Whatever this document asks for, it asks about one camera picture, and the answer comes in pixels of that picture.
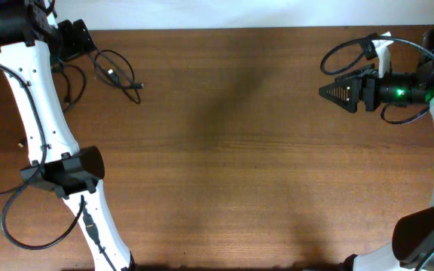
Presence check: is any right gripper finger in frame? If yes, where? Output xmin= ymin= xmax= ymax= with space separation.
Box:
xmin=319 ymin=78 xmax=362 ymax=114
xmin=335 ymin=64 xmax=377 ymax=82

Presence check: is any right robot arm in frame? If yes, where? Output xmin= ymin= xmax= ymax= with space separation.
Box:
xmin=319 ymin=28 xmax=434 ymax=270

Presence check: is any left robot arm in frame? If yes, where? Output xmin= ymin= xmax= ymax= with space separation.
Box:
xmin=0 ymin=1 xmax=138 ymax=270

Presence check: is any left camera black cable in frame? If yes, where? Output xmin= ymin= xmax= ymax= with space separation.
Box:
xmin=0 ymin=62 xmax=118 ymax=271

